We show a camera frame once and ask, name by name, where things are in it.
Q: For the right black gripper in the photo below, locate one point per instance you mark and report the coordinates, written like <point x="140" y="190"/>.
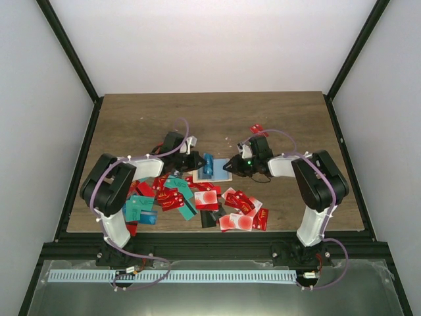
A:
<point x="237" y="167"/>

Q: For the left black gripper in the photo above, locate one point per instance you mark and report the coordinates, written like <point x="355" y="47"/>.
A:
<point x="194" y="164"/>

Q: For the blue VIP card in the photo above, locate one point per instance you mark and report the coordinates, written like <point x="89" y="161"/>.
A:
<point x="207" y="171"/>
<point x="220" y="174"/>

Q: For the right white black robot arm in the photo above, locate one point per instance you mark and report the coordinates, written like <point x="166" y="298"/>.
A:
<point x="321" y="184"/>

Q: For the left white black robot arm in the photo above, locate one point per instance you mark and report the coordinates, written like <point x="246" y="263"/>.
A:
<point x="107" y="185"/>

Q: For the red stripe card back left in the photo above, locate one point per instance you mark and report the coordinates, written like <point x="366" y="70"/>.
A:
<point x="157" y="149"/>

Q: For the red gold card top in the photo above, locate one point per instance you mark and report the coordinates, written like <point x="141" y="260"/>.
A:
<point x="202" y="186"/>

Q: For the red gold VIP card right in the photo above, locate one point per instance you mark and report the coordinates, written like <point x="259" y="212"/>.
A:
<point x="239" y="201"/>

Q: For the red gold vip card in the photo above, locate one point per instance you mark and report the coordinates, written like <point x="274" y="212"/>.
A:
<point x="169" y="199"/>
<point x="239" y="201"/>

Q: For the red gold VIP card centre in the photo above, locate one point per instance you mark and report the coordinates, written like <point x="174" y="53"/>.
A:
<point x="169" y="199"/>

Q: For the red card lone back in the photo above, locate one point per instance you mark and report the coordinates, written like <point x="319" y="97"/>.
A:
<point x="256" y="128"/>

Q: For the red white circle card centre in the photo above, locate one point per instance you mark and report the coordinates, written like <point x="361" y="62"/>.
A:
<point x="206" y="200"/>

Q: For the red white circle card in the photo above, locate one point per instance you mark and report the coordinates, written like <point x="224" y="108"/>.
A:
<point x="236" y="221"/>
<point x="206" y="200"/>

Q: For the teal VIP card upper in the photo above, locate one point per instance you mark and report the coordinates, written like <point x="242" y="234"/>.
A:
<point x="188" y="211"/>

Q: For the teal vip card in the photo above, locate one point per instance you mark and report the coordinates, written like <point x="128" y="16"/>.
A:
<point x="188" y="211"/>
<point x="135" y="205"/>

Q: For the red white circle card bottom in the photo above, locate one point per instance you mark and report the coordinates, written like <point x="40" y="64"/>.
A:
<point x="236" y="221"/>

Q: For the red card far right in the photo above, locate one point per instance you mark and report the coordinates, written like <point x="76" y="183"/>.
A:
<point x="260" y="220"/>

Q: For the black card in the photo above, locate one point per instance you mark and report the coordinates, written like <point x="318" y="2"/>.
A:
<point x="210" y="218"/>

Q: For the blue chip card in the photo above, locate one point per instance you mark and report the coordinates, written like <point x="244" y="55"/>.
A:
<point x="148" y="217"/>

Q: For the teal VIP card lower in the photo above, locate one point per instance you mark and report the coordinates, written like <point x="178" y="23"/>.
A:
<point x="135" y="205"/>

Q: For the dark red stripe card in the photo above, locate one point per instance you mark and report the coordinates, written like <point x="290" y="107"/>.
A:
<point x="132" y="227"/>

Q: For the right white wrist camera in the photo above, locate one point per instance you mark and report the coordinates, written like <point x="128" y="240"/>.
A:
<point x="244" y="150"/>

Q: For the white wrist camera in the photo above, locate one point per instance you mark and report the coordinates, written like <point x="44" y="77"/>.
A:
<point x="189" y="144"/>
<point x="244" y="150"/>

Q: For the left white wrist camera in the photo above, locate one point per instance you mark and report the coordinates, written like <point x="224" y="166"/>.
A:
<point x="189" y="144"/>

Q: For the light blue slotted cable duct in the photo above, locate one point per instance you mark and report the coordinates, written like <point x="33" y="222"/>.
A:
<point x="177" y="276"/>

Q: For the black aluminium front rail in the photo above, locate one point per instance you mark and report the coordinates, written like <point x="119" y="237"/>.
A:
<point x="277" y="246"/>

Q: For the black frame post left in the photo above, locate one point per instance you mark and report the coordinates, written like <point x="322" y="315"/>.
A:
<point x="67" y="46"/>

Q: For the black frame post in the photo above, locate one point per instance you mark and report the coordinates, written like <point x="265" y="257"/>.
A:
<point x="67" y="46"/>
<point x="361" y="40"/>

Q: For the black frame post right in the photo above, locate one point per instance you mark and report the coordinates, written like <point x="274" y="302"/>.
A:
<point x="361" y="40"/>

